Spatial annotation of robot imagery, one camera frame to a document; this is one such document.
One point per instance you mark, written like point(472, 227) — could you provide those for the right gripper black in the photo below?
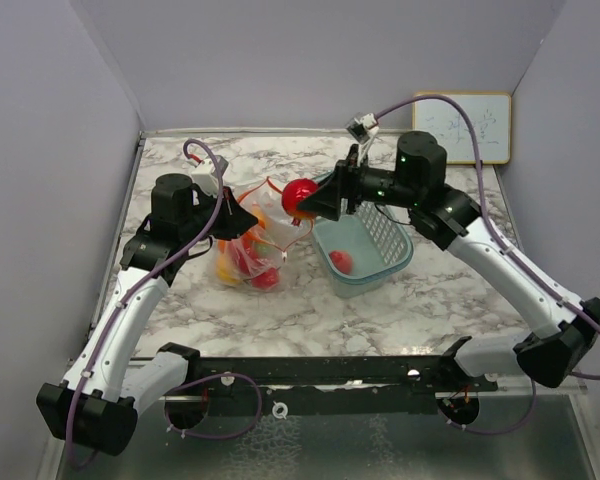
point(326, 199)

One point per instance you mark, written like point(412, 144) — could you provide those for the red toy pepper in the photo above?
point(247, 261)

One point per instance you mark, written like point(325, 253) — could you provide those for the orange toy tangerine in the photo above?
point(300, 216)

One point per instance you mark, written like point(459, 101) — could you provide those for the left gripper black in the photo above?
point(236, 219)

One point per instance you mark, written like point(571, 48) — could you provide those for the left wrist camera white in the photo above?
point(209, 172)

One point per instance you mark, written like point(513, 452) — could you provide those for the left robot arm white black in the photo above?
point(98, 403)

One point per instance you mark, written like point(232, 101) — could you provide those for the blue white plastic basket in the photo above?
point(378, 244)

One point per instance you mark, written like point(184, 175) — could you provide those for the clear zip bag orange zipper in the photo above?
point(277, 239)

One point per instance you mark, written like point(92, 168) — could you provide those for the black mounting rail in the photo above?
point(308, 386)

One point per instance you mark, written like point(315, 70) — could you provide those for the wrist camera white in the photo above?
point(209, 172)
point(364, 129)

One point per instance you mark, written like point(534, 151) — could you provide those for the small whiteboard wooden frame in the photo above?
point(490, 114)

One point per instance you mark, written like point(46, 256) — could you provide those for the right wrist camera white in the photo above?
point(364, 129)

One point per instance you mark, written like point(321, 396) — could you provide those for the yellow toy bell pepper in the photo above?
point(261, 219)

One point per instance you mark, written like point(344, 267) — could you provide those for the red toy apple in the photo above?
point(266, 281)
point(296, 191)

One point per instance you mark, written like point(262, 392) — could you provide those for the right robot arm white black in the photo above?
point(562, 326)

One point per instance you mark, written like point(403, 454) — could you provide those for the pink toy peach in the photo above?
point(342, 261)

